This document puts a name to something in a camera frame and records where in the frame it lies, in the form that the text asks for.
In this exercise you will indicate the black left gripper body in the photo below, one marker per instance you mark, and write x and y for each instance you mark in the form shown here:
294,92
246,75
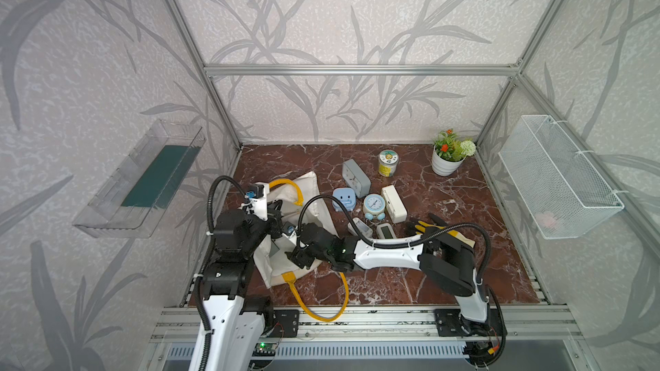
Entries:
272,221

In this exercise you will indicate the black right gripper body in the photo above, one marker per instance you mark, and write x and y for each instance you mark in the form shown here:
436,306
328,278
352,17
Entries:
303,259

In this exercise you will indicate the white canvas bag yellow handles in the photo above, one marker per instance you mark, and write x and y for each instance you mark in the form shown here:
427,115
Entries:
271,257

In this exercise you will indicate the light blue square clock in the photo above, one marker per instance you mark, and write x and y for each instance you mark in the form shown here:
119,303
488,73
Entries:
347,196

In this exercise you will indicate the white digital LCD clock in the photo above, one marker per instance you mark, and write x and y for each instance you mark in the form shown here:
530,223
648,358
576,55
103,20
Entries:
385,231

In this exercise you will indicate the blue round alarm clock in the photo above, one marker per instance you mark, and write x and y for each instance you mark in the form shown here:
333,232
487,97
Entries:
374,207

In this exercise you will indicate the grey square alarm clock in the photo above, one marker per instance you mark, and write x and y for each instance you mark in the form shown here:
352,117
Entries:
356,178

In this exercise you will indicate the white rectangular alarm clock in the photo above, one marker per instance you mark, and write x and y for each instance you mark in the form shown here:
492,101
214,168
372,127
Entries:
396,209

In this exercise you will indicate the small white button clock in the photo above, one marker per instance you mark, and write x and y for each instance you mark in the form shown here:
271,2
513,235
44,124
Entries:
358,226

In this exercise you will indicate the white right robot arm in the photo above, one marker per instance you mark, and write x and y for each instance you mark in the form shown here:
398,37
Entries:
452,256

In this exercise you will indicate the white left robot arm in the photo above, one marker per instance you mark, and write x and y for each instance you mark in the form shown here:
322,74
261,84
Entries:
231,321

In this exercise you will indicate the yellow black work glove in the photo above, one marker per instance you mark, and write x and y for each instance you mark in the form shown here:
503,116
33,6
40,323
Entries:
416,226

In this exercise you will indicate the green circuit board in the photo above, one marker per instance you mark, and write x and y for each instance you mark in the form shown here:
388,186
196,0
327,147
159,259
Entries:
264,350

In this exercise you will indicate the white potted artificial plant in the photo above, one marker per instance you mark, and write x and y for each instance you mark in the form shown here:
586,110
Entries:
449,152

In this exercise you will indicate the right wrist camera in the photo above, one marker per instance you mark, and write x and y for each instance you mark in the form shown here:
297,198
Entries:
289,230

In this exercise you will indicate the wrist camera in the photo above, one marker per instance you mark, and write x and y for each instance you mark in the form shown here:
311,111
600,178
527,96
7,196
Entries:
289,230
256,200

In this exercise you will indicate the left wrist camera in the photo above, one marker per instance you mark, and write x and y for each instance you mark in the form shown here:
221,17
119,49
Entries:
256,200

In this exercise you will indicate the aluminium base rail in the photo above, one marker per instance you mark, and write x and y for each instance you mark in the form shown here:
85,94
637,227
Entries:
381,332

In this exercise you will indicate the clear plastic wall tray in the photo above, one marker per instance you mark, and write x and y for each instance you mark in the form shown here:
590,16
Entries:
134,199

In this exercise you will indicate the aluminium cage frame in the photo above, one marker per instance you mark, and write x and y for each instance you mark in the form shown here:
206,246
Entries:
516,74

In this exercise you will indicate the white wire mesh basket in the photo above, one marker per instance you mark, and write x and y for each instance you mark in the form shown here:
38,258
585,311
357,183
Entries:
561,188

